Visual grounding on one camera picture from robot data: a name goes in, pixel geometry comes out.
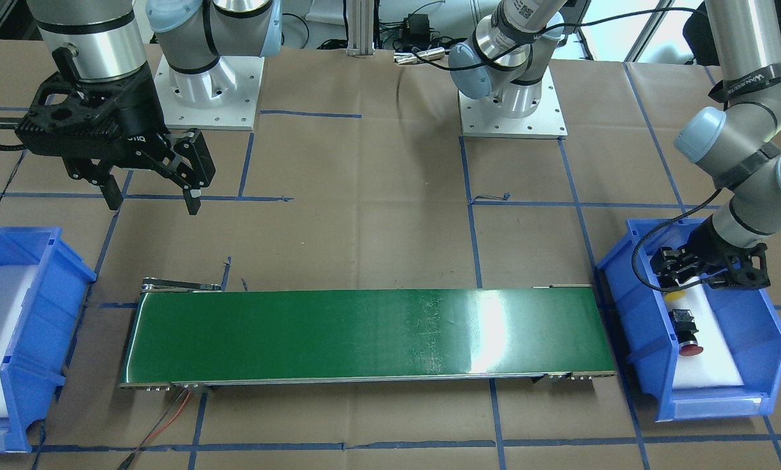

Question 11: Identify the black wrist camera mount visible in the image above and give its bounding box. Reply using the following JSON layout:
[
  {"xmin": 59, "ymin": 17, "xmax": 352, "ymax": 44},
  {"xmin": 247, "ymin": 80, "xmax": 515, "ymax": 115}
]
[
  {"xmin": 706, "ymin": 243, "xmax": 771, "ymax": 290},
  {"xmin": 14, "ymin": 72, "xmax": 136, "ymax": 159}
]

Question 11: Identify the blue storage bin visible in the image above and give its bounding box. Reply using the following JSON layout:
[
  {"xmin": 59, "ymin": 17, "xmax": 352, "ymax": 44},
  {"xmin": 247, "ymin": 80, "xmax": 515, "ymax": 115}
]
[
  {"xmin": 0, "ymin": 227, "xmax": 96, "ymax": 453},
  {"xmin": 599, "ymin": 218, "xmax": 781, "ymax": 422}
]

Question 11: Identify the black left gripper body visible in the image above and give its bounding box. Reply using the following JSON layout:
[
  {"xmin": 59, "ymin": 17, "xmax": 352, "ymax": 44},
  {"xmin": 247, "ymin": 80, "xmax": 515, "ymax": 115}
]
[{"xmin": 681, "ymin": 218, "xmax": 734, "ymax": 279}]

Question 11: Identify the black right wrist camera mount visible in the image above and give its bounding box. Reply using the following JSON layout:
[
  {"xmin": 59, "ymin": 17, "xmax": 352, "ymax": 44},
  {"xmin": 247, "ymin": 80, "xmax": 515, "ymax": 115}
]
[{"xmin": 14, "ymin": 72, "xmax": 136, "ymax": 159}]

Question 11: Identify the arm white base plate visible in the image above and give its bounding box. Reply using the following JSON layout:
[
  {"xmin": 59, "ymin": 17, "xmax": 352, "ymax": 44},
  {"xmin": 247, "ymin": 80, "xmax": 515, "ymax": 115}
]
[
  {"xmin": 154, "ymin": 56, "xmax": 264, "ymax": 131},
  {"xmin": 457, "ymin": 69, "xmax": 569, "ymax": 139}
]

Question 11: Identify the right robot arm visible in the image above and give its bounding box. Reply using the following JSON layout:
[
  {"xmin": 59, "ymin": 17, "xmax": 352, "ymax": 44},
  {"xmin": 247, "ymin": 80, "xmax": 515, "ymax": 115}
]
[{"xmin": 15, "ymin": 1, "xmax": 282, "ymax": 215}]

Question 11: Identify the aluminium frame post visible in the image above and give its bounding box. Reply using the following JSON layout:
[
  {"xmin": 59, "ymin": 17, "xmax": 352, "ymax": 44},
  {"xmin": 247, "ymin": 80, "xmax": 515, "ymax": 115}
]
[{"xmin": 343, "ymin": 1, "xmax": 378, "ymax": 57}]

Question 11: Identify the black power adapter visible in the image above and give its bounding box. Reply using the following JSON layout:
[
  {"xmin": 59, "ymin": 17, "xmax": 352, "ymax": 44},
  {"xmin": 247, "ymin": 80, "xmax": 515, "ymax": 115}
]
[{"xmin": 400, "ymin": 13, "xmax": 432, "ymax": 50}]

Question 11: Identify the red push button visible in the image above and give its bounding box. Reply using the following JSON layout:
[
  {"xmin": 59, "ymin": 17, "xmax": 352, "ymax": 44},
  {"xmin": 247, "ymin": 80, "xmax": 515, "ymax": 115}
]
[{"xmin": 669, "ymin": 309, "xmax": 704, "ymax": 357}]

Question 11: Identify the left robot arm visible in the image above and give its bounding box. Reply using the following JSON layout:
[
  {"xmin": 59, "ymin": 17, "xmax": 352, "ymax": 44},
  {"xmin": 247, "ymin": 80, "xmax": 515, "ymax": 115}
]
[{"xmin": 447, "ymin": 1, "xmax": 781, "ymax": 292}]

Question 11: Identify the red black power cable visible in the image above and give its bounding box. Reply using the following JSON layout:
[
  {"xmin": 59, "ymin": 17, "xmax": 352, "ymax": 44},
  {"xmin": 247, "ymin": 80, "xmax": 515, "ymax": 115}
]
[{"xmin": 120, "ymin": 388, "xmax": 195, "ymax": 467}]

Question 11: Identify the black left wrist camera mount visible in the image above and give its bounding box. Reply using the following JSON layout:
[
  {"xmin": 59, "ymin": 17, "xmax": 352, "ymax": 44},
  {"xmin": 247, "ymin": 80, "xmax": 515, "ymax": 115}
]
[{"xmin": 706, "ymin": 243, "xmax": 771, "ymax": 290}]

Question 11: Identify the green conveyor belt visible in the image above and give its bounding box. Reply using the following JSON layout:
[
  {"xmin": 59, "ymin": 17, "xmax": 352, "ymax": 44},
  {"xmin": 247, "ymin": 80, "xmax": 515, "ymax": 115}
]
[{"xmin": 121, "ymin": 286, "xmax": 616, "ymax": 389}]

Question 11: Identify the yellow push button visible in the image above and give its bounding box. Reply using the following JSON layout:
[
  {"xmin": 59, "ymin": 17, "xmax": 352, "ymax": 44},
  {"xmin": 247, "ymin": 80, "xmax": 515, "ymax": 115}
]
[{"xmin": 663, "ymin": 290, "xmax": 686, "ymax": 303}]

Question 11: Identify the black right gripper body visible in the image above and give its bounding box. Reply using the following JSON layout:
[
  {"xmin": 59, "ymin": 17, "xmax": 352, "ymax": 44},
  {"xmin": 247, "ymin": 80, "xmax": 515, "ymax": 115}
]
[{"xmin": 96, "ymin": 65, "xmax": 176, "ymax": 178}]

